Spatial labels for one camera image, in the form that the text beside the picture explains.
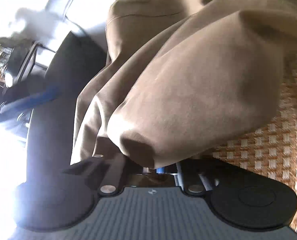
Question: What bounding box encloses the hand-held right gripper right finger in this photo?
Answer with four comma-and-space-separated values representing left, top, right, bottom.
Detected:
156, 161, 222, 196

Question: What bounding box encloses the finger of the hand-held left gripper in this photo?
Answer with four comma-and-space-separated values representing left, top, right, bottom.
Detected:
0, 85, 62, 114

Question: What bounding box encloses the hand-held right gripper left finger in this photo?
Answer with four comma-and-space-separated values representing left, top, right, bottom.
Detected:
62, 154, 129, 197

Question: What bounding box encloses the olive green jacket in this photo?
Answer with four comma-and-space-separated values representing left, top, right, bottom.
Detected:
70, 0, 297, 170

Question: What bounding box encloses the black metal rack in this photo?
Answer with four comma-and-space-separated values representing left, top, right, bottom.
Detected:
3, 41, 56, 88

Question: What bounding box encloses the dark grey sofa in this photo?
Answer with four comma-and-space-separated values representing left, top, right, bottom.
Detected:
26, 0, 114, 183

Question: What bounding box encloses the black planter with plants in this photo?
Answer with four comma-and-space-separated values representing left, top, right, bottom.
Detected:
0, 37, 36, 80

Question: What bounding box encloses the woven rattan mat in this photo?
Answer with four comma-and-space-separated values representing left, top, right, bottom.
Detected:
206, 52, 297, 239

